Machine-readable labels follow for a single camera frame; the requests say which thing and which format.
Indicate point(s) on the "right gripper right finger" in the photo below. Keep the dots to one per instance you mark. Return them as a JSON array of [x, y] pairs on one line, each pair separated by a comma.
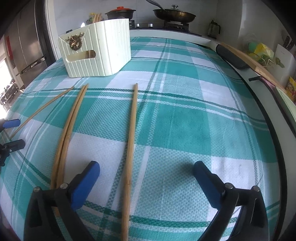
[[251, 224]]

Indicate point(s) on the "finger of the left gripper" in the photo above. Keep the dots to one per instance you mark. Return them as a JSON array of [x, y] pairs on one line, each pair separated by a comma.
[[10, 147], [8, 123]]

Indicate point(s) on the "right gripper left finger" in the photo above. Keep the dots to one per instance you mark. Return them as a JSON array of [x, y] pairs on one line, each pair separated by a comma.
[[40, 222]]

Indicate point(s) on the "wooden chopstick one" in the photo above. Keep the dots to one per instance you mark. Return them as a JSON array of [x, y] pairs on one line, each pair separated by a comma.
[[58, 169]]

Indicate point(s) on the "wooden chopstick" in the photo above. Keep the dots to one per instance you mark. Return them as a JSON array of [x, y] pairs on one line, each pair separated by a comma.
[[39, 110]]

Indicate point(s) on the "wooden chopstick three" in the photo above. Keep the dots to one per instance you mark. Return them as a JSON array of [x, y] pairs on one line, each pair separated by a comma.
[[128, 168]]

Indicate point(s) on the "grey refrigerator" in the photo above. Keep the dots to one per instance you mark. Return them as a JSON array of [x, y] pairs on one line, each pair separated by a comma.
[[28, 43]]

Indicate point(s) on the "cream ribbed utensil holder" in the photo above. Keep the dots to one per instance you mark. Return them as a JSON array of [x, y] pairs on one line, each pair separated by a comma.
[[97, 50]]

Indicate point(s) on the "green cutting mat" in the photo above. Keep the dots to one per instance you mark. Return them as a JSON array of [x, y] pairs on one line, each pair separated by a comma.
[[287, 105]]

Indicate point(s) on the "teal plaid tablecloth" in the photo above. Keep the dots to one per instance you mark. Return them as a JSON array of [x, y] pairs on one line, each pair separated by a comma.
[[191, 106]]

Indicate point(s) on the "yellow cup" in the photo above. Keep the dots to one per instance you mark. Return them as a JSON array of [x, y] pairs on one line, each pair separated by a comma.
[[291, 89]]

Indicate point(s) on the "white knife block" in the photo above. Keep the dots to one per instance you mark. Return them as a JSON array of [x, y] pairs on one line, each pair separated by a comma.
[[284, 62]]

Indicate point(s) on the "black pot red lid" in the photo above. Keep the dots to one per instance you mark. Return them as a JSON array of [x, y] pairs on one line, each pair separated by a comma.
[[120, 12]]

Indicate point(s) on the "wooden cutting board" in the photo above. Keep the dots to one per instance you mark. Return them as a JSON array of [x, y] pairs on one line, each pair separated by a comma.
[[255, 66]]

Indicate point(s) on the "black padded roll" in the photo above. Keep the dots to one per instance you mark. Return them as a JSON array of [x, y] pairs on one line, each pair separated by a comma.
[[230, 57]]

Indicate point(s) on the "green yellow bag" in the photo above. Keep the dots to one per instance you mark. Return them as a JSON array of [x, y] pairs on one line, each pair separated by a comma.
[[262, 54]]

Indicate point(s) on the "french press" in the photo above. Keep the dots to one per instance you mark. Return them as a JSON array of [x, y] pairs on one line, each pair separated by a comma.
[[214, 30]]

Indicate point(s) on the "black wok glass lid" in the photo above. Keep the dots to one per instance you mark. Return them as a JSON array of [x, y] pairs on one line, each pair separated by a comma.
[[172, 15]]

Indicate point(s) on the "black gas stove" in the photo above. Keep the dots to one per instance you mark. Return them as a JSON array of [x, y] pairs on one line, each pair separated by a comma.
[[166, 26]]

